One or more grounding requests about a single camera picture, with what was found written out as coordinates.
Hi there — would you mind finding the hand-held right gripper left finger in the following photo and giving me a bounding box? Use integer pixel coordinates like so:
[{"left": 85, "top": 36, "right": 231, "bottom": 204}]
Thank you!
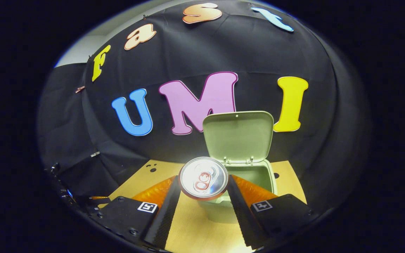
[{"left": 90, "top": 176, "right": 182, "bottom": 249}]

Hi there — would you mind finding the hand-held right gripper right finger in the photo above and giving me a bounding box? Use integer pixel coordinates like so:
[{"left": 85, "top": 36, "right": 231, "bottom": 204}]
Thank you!
[{"left": 226, "top": 175, "right": 314, "bottom": 248}]

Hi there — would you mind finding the red pop can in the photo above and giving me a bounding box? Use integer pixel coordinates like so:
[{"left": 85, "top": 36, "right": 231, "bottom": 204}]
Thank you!
[{"left": 179, "top": 157, "right": 229, "bottom": 201}]

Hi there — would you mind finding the light green desktop garbage bin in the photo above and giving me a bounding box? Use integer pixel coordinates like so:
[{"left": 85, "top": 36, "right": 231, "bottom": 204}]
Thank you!
[{"left": 199, "top": 111, "right": 278, "bottom": 208}]

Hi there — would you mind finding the wooden desktop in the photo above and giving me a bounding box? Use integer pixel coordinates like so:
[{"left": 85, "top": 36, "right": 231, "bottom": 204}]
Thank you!
[{"left": 108, "top": 160, "right": 307, "bottom": 253}]

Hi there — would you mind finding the black backdrop cloth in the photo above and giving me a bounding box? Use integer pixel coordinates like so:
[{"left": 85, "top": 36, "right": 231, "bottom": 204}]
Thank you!
[{"left": 37, "top": 0, "right": 372, "bottom": 218}]

